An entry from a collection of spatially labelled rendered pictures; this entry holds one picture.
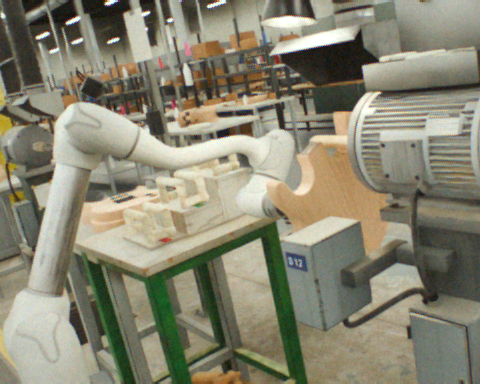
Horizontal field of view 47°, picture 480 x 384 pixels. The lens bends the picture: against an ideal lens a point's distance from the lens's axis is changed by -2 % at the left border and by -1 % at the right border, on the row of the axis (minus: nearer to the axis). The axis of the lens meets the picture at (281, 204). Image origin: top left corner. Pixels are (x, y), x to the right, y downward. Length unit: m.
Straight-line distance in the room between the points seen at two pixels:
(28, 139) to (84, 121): 2.09
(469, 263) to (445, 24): 0.52
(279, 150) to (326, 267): 0.68
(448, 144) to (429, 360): 0.46
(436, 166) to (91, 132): 0.86
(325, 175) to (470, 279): 0.47
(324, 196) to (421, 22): 0.49
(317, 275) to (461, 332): 0.31
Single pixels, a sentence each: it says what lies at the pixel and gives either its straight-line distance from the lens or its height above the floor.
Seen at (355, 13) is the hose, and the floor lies 1.56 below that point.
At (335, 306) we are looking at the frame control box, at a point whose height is 0.96.
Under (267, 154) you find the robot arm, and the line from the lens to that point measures 1.73.
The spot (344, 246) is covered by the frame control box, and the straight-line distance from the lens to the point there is 1.19.
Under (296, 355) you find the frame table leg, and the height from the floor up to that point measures 0.33.
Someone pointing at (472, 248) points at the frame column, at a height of 1.05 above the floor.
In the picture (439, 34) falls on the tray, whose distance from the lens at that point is 1.32.
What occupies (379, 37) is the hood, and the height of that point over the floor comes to 1.49.
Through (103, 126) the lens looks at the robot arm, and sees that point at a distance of 1.50.
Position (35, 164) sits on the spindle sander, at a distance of 3.59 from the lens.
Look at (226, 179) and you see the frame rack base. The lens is 2.08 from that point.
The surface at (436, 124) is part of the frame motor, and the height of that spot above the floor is 1.31.
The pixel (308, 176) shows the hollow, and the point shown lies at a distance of 1.43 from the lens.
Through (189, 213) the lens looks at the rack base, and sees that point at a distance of 2.02.
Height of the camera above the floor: 1.49
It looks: 15 degrees down
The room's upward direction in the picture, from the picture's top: 11 degrees counter-clockwise
